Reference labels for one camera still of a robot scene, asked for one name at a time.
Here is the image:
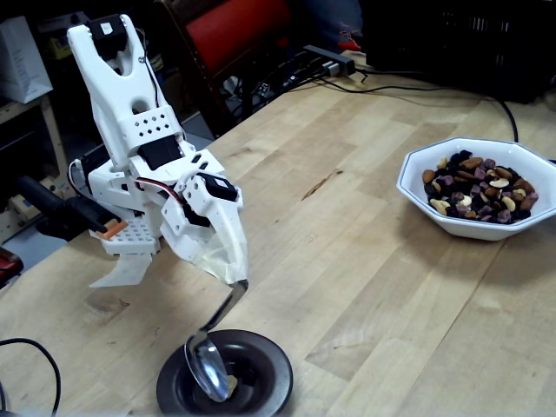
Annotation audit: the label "white gripper with motor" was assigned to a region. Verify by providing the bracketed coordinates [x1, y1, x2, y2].
[160, 169, 249, 283]

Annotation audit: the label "bent metal spoon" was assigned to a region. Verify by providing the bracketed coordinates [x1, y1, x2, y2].
[184, 279, 250, 403]

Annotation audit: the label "scooped nuts and raisins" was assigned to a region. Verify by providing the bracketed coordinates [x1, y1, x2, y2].
[222, 355, 261, 397]

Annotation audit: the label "white robot arm with base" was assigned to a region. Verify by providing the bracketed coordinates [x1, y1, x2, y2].
[65, 13, 227, 256]

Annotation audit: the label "dark brown metal plate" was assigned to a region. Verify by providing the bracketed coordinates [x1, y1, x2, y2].
[156, 328, 295, 417]

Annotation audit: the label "white octagonal bowl blue rim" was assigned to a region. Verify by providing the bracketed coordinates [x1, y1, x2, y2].
[395, 136, 556, 242]

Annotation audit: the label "beige masking tape wrap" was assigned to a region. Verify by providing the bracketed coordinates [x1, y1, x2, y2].
[190, 234, 251, 286]

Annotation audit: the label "white paper scrap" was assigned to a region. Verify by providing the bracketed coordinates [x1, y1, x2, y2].
[89, 251, 153, 288]

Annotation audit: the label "black clamp with orange pads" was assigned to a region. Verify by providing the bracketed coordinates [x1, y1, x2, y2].
[17, 175, 128, 239]

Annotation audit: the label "stack of books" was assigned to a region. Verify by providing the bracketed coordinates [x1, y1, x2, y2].
[147, 41, 165, 86]

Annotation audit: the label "wooden shelf rack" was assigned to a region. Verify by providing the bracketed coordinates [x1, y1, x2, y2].
[0, 93, 66, 183]

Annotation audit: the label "red and black object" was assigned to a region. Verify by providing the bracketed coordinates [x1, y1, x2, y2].
[0, 246, 23, 290]

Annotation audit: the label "black power strip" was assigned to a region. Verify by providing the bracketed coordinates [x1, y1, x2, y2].
[302, 44, 356, 76]

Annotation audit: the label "yellow and black box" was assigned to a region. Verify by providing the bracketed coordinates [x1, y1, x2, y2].
[50, 36, 75, 61]

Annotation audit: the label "blue denim fabric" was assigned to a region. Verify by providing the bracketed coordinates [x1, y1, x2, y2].
[303, 0, 364, 53]

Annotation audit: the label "white cardboard box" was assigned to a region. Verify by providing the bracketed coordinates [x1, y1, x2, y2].
[0, 16, 54, 104]

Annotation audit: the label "trail mix nuts and raisins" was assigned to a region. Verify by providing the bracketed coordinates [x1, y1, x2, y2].
[421, 149, 539, 225]

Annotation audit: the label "black plastic crate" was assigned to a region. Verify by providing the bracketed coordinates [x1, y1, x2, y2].
[360, 0, 556, 105]

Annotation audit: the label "red chair dark wood frame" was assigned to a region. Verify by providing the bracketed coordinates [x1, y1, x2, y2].
[158, 0, 301, 140]

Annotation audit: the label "black cable loop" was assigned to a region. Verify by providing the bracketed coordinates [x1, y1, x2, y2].
[0, 337, 62, 417]

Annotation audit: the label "red string tangle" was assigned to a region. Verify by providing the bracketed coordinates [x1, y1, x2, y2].
[336, 19, 364, 51]

